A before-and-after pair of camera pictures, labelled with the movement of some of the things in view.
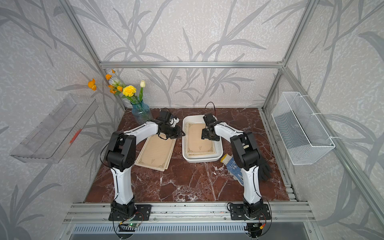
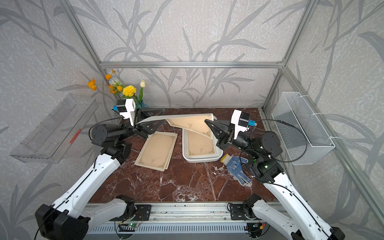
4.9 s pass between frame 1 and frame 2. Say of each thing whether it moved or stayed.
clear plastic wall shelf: stayed
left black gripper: moved
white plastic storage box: stayed
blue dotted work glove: stayed
